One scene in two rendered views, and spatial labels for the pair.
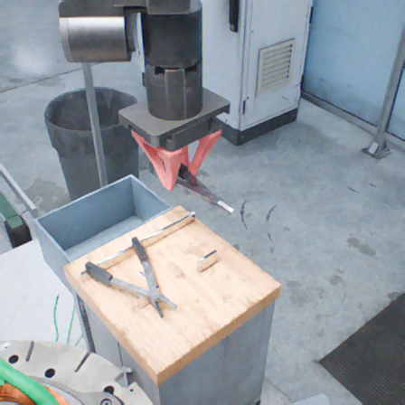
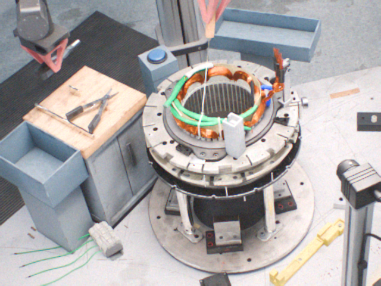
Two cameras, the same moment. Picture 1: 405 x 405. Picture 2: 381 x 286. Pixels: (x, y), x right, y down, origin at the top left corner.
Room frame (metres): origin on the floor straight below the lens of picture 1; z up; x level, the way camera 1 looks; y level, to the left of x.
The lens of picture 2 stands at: (0.29, 1.25, 2.16)
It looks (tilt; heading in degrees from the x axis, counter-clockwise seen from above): 47 degrees down; 266
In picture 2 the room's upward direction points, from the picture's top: 10 degrees counter-clockwise
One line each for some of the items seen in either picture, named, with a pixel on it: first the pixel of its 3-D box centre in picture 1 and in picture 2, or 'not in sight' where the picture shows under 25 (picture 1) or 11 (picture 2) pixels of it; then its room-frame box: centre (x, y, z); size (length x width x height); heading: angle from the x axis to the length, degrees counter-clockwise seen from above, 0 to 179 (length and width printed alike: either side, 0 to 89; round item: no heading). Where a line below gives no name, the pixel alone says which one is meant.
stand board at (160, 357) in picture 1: (170, 281); (85, 109); (0.42, 0.04, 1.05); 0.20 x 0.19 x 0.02; 40
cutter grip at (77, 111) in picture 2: (139, 250); (74, 112); (0.44, 0.07, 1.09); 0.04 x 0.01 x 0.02; 25
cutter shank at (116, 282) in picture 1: (133, 288); (102, 106); (0.38, 0.08, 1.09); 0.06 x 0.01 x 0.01; 65
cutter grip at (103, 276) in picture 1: (98, 273); (94, 123); (0.40, 0.12, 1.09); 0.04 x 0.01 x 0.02; 55
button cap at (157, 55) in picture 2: not in sight; (156, 55); (0.23, -0.11, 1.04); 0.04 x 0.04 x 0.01
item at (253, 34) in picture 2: not in sight; (266, 71); (-0.02, -0.10, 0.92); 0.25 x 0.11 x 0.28; 148
